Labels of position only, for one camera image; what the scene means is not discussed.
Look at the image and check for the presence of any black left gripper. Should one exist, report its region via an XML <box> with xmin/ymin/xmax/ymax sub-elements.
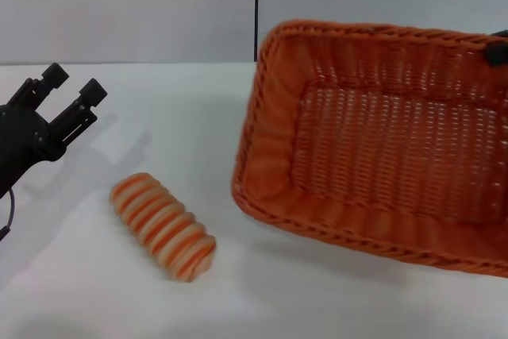
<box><xmin>0</xmin><ymin>62</ymin><xmax>109</xmax><ymax>198</ymax></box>

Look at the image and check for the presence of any striped orange white bread loaf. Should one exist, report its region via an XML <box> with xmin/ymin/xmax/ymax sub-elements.
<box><xmin>110</xmin><ymin>171</ymin><xmax>217</xmax><ymax>283</ymax></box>

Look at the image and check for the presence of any orange woven rectangular basket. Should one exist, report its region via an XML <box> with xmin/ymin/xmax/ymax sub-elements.
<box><xmin>231</xmin><ymin>19</ymin><xmax>508</xmax><ymax>279</ymax></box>

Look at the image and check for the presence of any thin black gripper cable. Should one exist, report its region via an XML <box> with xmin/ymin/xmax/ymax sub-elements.
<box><xmin>0</xmin><ymin>187</ymin><xmax>17</xmax><ymax>241</ymax></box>

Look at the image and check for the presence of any black vertical wall strip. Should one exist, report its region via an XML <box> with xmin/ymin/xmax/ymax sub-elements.
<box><xmin>253</xmin><ymin>0</ymin><xmax>261</xmax><ymax>64</ymax></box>

